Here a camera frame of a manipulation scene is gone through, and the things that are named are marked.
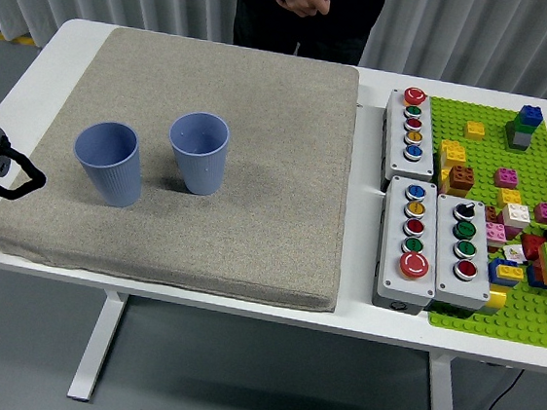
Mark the blue ribbed cup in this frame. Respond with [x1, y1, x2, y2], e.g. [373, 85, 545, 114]
[67, 118, 149, 210]
[164, 108, 233, 198]

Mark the person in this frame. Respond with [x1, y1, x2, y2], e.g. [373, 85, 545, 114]
[227, 0, 392, 72]

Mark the white pleated curtain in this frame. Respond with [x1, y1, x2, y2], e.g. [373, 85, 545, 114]
[0, 0, 547, 105]

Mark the grey-brown mat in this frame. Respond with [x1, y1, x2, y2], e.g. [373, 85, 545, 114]
[0, 15, 365, 316]

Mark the small grey five-button box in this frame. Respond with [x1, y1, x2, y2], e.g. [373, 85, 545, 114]
[377, 84, 445, 185]

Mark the green studded baseplate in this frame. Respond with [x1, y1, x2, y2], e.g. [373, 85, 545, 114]
[405, 94, 547, 352]

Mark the blue toy brick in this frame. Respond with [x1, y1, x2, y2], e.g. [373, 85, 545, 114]
[486, 256, 528, 290]
[523, 263, 547, 290]
[516, 103, 546, 130]

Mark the grey toy brick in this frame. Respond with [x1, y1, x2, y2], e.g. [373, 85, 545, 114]
[503, 129, 532, 154]

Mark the large grey five-button box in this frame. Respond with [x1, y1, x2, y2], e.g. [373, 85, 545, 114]
[370, 174, 449, 317]

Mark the light pink toy brick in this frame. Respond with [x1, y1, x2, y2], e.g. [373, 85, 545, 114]
[482, 220, 510, 249]

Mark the white toy brick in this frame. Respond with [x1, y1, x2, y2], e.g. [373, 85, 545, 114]
[500, 202, 533, 230]

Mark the white table leg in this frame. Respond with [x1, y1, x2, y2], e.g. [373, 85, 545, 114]
[421, 351, 467, 410]
[65, 285, 131, 406]

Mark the grey four-button selector box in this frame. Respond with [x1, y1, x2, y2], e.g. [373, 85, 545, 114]
[424, 192, 502, 316]

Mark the white printed toy tile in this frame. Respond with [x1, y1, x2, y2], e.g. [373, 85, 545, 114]
[500, 242, 528, 265]

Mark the red toy brick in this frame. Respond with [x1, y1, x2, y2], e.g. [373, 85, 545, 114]
[517, 232, 547, 264]

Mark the yellow round toy brick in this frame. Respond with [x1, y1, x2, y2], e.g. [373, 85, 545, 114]
[484, 288, 510, 314]

